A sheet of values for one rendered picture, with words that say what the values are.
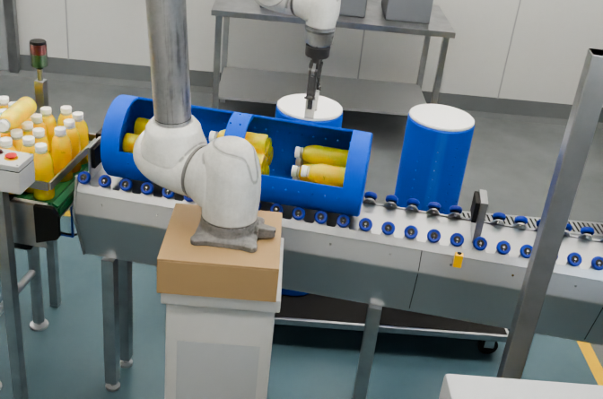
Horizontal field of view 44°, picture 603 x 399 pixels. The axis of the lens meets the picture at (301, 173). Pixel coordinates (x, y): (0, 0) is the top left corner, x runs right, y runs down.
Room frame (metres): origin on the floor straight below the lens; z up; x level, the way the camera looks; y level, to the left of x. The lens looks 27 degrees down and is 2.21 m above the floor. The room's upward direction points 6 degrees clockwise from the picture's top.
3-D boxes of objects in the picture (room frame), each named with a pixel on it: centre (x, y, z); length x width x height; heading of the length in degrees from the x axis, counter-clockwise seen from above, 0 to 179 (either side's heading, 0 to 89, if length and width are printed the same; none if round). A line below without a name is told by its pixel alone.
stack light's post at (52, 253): (2.75, 1.06, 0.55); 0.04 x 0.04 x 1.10; 83
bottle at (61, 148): (2.34, 0.85, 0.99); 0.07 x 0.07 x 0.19
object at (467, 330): (2.90, -0.24, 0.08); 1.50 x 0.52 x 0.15; 93
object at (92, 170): (2.35, 0.72, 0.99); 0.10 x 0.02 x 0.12; 173
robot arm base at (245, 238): (1.77, 0.17, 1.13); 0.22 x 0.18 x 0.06; 88
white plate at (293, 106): (2.93, -0.01, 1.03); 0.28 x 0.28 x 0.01
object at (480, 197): (2.19, -0.60, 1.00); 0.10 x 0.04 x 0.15; 173
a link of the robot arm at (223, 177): (1.78, 0.19, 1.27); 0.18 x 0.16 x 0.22; 60
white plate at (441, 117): (2.98, -0.57, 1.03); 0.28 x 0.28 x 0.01
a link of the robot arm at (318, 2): (2.21, 0.00, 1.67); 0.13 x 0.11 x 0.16; 60
